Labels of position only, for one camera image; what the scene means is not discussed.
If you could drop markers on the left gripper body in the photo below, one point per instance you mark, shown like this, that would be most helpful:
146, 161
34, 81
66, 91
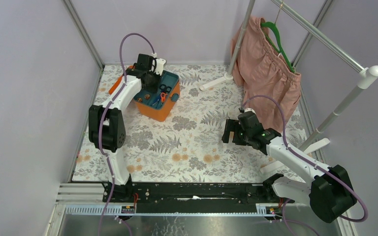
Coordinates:
151, 80

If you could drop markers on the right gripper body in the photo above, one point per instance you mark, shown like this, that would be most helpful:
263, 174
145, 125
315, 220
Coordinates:
243, 136

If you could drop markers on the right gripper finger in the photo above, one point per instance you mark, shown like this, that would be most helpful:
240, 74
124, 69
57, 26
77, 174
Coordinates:
235, 124
226, 135

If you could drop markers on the teal tray insert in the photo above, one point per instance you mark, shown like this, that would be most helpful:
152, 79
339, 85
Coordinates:
167, 78

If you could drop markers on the black handled scissors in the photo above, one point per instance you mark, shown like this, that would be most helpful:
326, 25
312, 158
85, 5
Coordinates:
165, 88

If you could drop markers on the orange handled scissors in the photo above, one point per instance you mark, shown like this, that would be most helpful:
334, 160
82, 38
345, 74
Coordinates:
163, 97

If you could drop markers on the orange medicine box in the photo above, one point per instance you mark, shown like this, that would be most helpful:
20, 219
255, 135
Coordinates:
122, 93

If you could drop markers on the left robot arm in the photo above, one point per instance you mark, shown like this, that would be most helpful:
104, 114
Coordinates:
106, 127

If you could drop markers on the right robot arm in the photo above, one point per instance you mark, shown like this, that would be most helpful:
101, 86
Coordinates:
326, 190

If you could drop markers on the pink hanging garment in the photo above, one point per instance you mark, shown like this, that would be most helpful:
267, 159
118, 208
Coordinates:
270, 88

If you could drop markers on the white clothes rack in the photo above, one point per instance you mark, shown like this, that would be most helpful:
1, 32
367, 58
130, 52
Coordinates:
344, 42

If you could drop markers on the green clothes hanger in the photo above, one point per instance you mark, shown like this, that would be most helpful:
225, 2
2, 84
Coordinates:
278, 47

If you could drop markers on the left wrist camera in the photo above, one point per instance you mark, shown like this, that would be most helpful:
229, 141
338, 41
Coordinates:
158, 66

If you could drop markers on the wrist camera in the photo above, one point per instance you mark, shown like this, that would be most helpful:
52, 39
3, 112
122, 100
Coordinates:
249, 110
158, 66

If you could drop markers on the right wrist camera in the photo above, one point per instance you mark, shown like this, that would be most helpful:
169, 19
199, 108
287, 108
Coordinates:
249, 110

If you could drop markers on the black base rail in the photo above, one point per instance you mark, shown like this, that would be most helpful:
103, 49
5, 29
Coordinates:
194, 198

